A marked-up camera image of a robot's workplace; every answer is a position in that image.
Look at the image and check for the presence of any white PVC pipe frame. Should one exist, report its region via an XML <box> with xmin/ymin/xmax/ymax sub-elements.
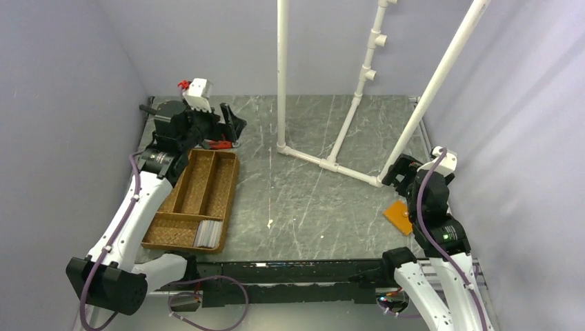
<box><xmin>276</xmin><ymin>1</ymin><xmax>490</xmax><ymax>188</ymax></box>

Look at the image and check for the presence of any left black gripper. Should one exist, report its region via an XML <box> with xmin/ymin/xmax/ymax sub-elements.
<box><xmin>179</xmin><ymin>100</ymin><xmax>246</xmax><ymax>152</ymax></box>

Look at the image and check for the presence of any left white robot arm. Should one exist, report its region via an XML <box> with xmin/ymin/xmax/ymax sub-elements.
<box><xmin>66</xmin><ymin>100</ymin><xmax>241</xmax><ymax>316</ymax></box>

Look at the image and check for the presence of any red handled adjustable wrench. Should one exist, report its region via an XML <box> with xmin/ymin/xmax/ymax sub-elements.
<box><xmin>199</xmin><ymin>140</ymin><xmax>239</xmax><ymax>150</ymax></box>

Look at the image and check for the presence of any orange leather card holder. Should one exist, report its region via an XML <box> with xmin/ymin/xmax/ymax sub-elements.
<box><xmin>382</xmin><ymin>201</ymin><xmax>413</xmax><ymax>237</ymax></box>

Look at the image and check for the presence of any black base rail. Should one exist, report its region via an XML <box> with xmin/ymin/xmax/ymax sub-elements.
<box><xmin>152</xmin><ymin>258</ymin><xmax>413</xmax><ymax>308</ymax></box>

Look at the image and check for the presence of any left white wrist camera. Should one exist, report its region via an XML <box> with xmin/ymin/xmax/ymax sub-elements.
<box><xmin>177</xmin><ymin>78</ymin><xmax>213</xmax><ymax>112</ymax></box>

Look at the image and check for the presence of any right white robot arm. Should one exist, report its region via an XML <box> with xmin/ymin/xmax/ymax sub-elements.
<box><xmin>380</xmin><ymin>148</ymin><xmax>494</xmax><ymax>330</ymax></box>

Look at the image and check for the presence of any woven brown divided tray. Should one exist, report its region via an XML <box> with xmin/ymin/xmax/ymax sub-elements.
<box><xmin>141</xmin><ymin>149</ymin><xmax>240</xmax><ymax>254</ymax></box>

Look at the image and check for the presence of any stack of credit cards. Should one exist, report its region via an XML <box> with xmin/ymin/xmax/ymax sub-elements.
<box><xmin>192</xmin><ymin>219</ymin><xmax>223</xmax><ymax>249</ymax></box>

